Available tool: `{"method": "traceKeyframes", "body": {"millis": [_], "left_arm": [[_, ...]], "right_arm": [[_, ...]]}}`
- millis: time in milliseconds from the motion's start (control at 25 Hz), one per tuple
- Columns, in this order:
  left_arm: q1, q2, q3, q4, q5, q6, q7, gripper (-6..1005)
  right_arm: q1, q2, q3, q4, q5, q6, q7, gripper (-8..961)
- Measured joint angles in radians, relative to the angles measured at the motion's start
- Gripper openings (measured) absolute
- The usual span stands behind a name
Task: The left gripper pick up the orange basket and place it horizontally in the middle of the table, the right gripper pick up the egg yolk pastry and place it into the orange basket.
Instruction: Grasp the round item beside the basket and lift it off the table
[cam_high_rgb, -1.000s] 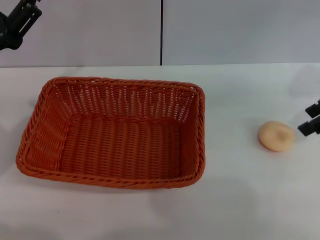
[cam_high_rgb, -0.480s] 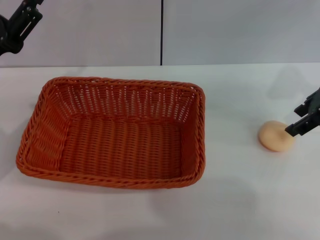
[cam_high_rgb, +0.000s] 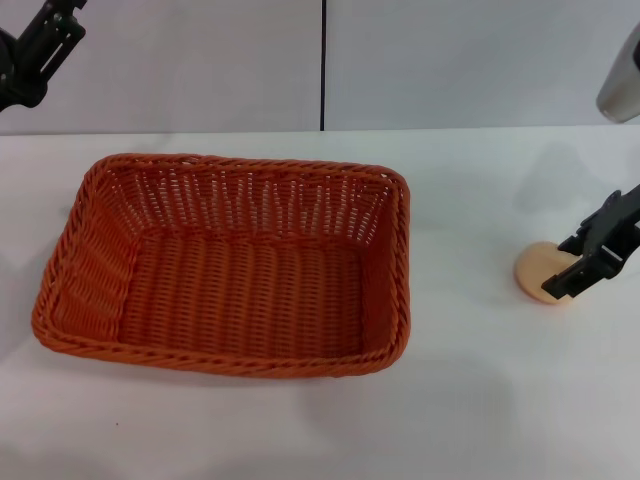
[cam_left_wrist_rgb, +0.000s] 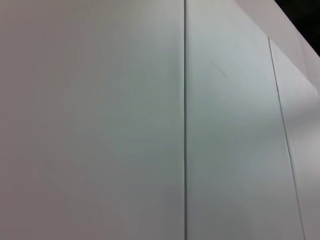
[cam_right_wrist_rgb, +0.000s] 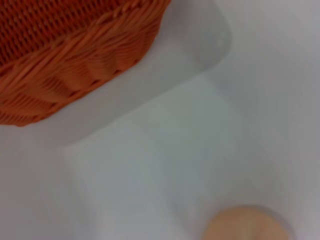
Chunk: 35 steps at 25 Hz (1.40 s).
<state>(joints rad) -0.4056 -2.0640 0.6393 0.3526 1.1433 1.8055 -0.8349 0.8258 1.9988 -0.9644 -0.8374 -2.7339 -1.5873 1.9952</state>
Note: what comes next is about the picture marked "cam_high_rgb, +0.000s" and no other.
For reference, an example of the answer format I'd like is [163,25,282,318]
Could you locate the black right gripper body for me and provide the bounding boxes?
[574,183,640,282]

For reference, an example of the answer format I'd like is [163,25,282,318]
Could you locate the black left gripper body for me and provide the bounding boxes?
[0,27,24,113]

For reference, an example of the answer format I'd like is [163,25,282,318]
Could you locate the round beige bread bun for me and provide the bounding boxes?
[514,241,581,305]

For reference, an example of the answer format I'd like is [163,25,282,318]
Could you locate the orange woven rectangular basket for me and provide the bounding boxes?
[30,153,416,380]

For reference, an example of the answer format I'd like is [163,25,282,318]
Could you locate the black vertical wall panel strip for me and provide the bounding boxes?
[319,0,328,132]

